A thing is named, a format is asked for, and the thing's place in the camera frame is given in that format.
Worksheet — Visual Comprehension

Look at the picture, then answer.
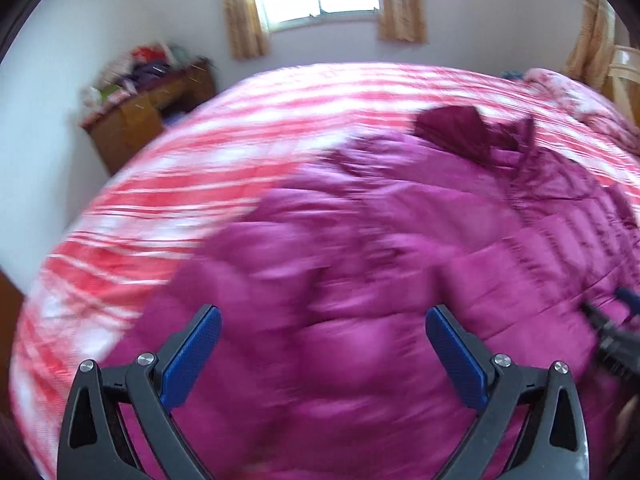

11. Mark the pile of clothes and bags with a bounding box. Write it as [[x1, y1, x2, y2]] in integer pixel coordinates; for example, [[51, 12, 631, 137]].
[[80, 42, 211, 113]]

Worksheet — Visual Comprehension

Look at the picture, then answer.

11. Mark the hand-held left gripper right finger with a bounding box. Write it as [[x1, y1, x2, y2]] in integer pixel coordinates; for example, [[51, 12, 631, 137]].
[[425, 304, 589, 480]]

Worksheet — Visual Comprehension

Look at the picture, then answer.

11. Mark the brown wooden desk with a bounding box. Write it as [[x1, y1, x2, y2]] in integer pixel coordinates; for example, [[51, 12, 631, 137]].
[[80, 60, 217, 177]]

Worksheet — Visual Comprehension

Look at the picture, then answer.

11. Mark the cream wooden headboard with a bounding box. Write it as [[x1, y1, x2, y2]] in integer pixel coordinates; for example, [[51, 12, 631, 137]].
[[599, 44, 640, 128]]

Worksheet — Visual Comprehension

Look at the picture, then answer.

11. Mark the magenta down jacket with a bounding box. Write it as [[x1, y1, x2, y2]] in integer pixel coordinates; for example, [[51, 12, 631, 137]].
[[102, 105, 640, 480]]

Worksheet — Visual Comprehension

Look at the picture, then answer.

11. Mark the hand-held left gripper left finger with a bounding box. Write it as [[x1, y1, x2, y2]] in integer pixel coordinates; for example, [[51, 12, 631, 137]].
[[57, 304, 222, 480]]

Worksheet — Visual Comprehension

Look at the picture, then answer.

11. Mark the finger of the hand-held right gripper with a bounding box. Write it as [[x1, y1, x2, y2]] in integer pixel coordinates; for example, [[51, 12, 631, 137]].
[[615, 286, 640, 317], [580, 300, 640, 377]]

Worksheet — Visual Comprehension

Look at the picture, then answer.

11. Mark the yellow patterned curtain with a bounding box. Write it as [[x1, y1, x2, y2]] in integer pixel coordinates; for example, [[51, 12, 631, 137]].
[[562, 0, 617, 95], [374, 0, 429, 45], [219, 0, 272, 62]]

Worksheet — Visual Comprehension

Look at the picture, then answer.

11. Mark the pink folded quilt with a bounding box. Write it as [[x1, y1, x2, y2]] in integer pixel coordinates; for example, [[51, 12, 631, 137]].
[[521, 67, 640, 157]]

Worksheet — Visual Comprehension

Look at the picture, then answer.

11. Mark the red plaid bed sheet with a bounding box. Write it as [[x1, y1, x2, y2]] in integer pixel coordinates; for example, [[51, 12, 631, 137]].
[[10, 62, 640, 480]]

